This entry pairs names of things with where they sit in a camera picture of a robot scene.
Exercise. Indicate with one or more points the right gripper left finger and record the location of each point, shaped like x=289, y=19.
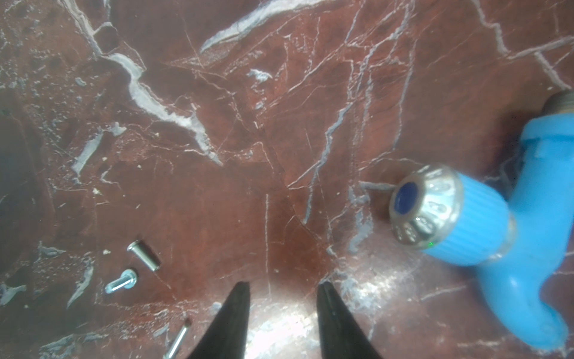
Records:
x=227, y=335

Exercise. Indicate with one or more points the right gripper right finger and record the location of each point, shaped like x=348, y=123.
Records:
x=340, y=335

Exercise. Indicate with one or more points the long silver screw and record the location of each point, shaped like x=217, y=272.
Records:
x=175, y=346
x=145, y=255

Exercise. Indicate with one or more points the silver flange screw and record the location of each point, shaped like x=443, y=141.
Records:
x=127, y=280

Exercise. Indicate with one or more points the blue plastic faucet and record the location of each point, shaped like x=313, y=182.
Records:
x=514, y=245

